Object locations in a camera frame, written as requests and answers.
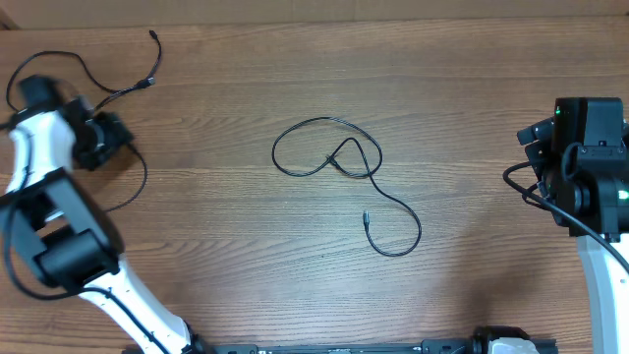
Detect black usb cable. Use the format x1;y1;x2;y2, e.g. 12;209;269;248
271;116;424;259
105;142;149;213
5;29;163;114

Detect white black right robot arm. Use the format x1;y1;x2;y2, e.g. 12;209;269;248
517;97;628;353

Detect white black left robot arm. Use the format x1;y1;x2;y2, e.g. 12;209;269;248
1;76;210;353

